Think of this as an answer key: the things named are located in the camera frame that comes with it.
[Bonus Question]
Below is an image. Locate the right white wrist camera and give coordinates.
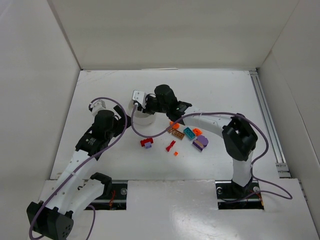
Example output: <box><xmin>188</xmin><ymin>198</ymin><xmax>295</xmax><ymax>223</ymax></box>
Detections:
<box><xmin>132</xmin><ymin>90</ymin><xmax>147</xmax><ymax>109</ymax></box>

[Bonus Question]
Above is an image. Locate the teal lego brick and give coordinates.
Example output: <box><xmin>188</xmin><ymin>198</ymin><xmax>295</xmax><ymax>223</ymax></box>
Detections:
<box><xmin>183</xmin><ymin>127</ymin><xmax>196</xmax><ymax>140</ymax></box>

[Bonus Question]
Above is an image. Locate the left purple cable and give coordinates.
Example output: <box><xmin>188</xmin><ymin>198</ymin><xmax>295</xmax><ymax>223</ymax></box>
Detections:
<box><xmin>28</xmin><ymin>97</ymin><xmax>128</xmax><ymax>240</ymax></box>

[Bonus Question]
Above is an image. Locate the purple cable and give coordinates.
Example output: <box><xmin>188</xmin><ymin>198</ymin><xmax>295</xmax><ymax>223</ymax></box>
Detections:
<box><xmin>28</xmin><ymin>97</ymin><xmax>128</xmax><ymax>240</ymax></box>
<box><xmin>130</xmin><ymin>103</ymin><xmax>293</xmax><ymax>201</ymax></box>

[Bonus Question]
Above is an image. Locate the brown lego plate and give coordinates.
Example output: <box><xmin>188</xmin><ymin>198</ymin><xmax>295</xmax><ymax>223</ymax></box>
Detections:
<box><xmin>167</xmin><ymin>127</ymin><xmax>179</xmax><ymax>134</ymax></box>
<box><xmin>171</xmin><ymin>129</ymin><xmax>185</xmax><ymax>140</ymax></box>

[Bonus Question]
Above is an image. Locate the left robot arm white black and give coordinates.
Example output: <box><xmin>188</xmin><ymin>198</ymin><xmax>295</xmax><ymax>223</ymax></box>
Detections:
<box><xmin>26</xmin><ymin>102</ymin><xmax>130</xmax><ymax>240</ymax></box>

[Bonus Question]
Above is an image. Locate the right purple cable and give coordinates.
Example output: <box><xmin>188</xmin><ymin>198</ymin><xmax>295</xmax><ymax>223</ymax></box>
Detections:
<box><xmin>130</xmin><ymin>103</ymin><xmax>293</xmax><ymax>201</ymax></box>

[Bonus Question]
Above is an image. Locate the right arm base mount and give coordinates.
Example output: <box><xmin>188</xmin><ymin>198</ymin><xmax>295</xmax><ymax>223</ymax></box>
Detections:
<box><xmin>215</xmin><ymin>180</ymin><xmax>264</xmax><ymax>210</ymax></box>

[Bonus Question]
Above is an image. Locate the orange round lego piece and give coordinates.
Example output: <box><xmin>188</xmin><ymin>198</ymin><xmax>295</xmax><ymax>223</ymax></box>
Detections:
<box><xmin>192</xmin><ymin>128</ymin><xmax>203</xmax><ymax>136</ymax></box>

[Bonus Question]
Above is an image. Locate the aluminium rail right side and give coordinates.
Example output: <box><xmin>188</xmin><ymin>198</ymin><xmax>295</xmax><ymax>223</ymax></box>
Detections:
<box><xmin>249</xmin><ymin>70</ymin><xmax>292</xmax><ymax>179</ymax></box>

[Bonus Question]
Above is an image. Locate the orange lego wedge piece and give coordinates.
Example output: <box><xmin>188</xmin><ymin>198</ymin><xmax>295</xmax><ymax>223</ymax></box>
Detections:
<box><xmin>169</xmin><ymin>121</ymin><xmax>180</xmax><ymax>130</ymax></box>

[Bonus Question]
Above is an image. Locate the red lego brick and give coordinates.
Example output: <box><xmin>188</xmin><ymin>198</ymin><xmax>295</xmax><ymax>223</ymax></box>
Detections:
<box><xmin>140</xmin><ymin>138</ymin><xmax>154</xmax><ymax>147</ymax></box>

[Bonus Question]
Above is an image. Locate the white round divided container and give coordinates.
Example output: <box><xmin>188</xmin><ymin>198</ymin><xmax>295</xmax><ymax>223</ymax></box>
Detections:
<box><xmin>128</xmin><ymin>100</ymin><xmax>156</xmax><ymax>126</ymax></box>

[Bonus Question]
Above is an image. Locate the small lilac lego brick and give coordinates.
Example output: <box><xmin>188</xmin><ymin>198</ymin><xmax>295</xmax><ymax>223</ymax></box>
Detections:
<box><xmin>144</xmin><ymin>142</ymin><xmax>152</xmax><ymax>149</ymax></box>

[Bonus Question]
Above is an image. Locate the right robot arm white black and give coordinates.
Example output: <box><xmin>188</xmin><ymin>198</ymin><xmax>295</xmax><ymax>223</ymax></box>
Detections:
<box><xmin>143</xmin><ymin>84</ymin><xmax>258</xmax><ymax>202</ymax></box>

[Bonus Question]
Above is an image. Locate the purple lego butterfly piece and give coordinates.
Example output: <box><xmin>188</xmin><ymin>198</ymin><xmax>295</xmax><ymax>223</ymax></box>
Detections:
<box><xmin>192</xmin><ymin>135</ymin><xmax>209</xmax><ymax>152</ymax></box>

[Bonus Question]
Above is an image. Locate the red lego bow piece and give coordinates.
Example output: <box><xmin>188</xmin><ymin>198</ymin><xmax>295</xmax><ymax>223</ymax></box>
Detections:
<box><xmin>165</xmin><ymin>140</ymin><xmax>176</xmax><ymax>152</ymax></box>

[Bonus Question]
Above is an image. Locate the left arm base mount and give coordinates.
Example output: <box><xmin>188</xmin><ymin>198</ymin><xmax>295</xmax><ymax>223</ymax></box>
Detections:
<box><xmin>90</xmin><ymin>180</ymin><xmax>128</xmax><ymax>211</ymax></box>

